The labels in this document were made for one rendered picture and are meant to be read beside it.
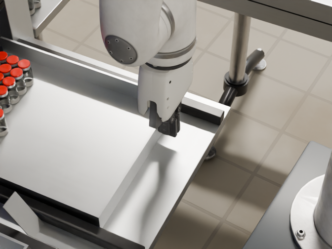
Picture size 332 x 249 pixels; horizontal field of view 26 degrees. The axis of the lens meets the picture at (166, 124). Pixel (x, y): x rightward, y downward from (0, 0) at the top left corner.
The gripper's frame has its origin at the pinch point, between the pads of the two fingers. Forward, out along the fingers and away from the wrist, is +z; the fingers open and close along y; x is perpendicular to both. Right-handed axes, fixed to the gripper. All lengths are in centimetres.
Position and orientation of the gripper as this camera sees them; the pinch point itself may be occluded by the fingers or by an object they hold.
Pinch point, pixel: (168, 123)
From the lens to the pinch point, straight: 112.4
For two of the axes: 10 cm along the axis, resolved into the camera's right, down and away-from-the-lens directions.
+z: 0.3, 6.7, 7.4
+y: -4.4, 6.8, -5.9
